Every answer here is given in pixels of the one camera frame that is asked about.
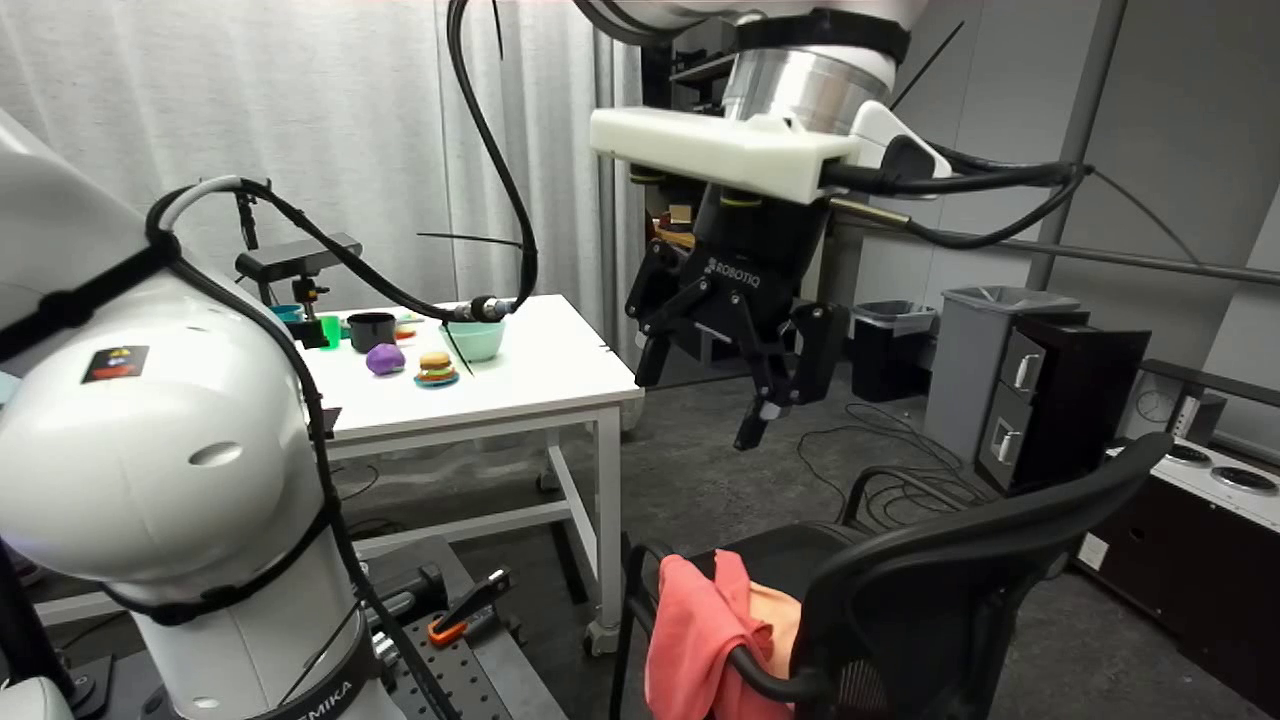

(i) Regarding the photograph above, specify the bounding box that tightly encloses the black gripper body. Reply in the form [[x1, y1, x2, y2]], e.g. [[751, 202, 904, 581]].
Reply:
[[625, 184, 850, 402]]

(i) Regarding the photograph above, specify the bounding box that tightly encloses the orange cloth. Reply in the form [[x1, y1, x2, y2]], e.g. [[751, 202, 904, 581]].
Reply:
[[641, 546, 782, 720]]

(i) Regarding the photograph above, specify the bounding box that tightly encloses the black mesh chair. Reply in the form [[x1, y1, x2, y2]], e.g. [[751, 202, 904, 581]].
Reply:
[[606, 432, 1174, 720]]

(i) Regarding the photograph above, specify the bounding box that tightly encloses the white table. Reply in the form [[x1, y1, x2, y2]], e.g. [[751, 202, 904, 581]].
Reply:
[[23, 291, 646, 659]]

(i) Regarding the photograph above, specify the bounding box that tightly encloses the small black bin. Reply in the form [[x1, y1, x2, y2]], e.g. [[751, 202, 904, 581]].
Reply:
[[844, 295, 939, 402]]

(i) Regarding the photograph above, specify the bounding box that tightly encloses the teal bowl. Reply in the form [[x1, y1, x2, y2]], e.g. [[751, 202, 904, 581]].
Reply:
[[441, 315, 513, 367]]

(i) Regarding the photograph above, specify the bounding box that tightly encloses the grey trash bin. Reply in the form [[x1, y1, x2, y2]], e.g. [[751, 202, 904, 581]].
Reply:
[[919, 278, 1093, 465]]

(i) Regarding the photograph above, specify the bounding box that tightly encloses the toy burger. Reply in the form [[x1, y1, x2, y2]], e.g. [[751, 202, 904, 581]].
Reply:
[[413, 349, 462, 393]]

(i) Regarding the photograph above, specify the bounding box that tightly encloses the light orange seat sheet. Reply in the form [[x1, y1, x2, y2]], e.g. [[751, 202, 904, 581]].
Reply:
[[742, 585, 806, 672]]

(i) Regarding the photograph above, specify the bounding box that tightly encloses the black cup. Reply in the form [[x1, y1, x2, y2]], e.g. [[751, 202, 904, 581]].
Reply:
[[349, 307, 400, 357]]

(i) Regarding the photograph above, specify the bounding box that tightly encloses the black drawer cabinet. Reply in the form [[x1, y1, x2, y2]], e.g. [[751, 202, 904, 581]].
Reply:
[[976, 313, 1153, 500]]

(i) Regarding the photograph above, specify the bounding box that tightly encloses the black perforated breadboard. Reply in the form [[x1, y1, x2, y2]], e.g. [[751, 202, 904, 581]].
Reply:
[[354, 537, 573, 720]]

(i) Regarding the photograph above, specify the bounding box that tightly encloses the low black white-topped bench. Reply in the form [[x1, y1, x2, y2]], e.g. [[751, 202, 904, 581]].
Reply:
[[1073, 432, 1280, 716]]

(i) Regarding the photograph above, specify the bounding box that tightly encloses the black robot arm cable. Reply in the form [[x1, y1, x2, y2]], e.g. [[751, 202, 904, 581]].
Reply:
[[138, 0, 543, 720]]

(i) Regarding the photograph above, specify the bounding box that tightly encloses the orange-handled black clamp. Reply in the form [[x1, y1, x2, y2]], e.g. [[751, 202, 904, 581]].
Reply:
[[423, 567, 515, 650]]

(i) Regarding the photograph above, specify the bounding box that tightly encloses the black camera on stand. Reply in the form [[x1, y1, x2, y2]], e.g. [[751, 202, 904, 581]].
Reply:
[[230, 230, 362, 318]]

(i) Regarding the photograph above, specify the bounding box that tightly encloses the grey wall rail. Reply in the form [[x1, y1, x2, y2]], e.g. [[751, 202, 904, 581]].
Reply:
[[832, 196, 1280, 291]]

